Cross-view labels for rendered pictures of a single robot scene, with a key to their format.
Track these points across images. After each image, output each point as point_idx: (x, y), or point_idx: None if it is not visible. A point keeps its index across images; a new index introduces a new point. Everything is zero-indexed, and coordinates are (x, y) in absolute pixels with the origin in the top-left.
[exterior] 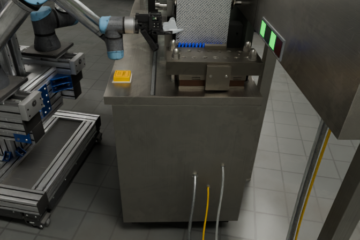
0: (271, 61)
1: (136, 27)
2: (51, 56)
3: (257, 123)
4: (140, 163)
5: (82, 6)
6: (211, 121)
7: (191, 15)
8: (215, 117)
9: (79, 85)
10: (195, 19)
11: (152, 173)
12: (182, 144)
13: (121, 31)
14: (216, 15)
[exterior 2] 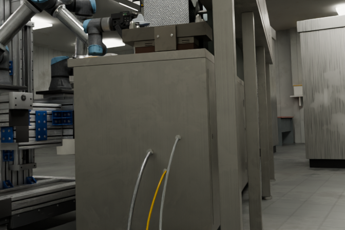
0: (249, 60)
1: (110, 22)
2: (58, 90)
3: (252, 140)
4: (95, 135)
5: (77, 20)
6: (160, 79)
7: (156, 10)
8: (163, 73)
9: None
10: (159, 12)
11: (107, 150)
12: (135, 109)
13: (99, 27)
14: (176, 7)
